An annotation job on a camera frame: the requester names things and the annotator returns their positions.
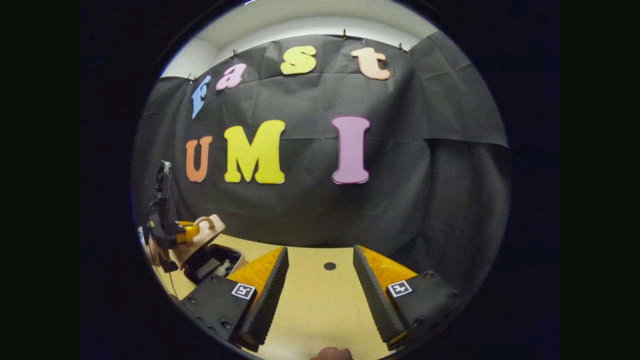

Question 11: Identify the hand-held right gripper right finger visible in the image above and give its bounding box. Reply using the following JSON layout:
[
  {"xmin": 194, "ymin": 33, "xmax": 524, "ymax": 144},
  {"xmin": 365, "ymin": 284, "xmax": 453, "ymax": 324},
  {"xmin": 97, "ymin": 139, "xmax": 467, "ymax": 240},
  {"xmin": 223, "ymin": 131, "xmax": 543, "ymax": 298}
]
[{"xmin": 352, "ymin": 244, "xmax": 462, "ymax": 352}]

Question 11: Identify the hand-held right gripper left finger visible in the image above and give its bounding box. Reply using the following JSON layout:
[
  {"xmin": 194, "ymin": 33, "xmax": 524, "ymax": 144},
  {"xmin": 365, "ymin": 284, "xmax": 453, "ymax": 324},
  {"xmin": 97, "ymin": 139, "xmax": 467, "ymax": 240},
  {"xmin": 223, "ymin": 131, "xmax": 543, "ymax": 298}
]
[{"xmin": 180, "ymin": 245, "xmax": 290, "ymax": 353}]

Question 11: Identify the small beige suitcase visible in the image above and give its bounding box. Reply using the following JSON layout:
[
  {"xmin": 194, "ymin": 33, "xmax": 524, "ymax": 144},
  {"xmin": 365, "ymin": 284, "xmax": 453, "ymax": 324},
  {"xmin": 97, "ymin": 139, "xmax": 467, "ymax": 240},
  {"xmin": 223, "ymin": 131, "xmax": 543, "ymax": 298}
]
[{"xmin": 142, "ymin": 214, "xmax": 247, "ymax": 287}]

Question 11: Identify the black backdrop cloth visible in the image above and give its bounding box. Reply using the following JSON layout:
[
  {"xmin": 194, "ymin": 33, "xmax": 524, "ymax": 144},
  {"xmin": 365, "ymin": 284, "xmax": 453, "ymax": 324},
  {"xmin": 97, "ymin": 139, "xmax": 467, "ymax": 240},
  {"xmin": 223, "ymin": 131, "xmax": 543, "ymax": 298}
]
[{"xmin": 131, "ymin": 31, "xmax": 512, "ymax": 296}]

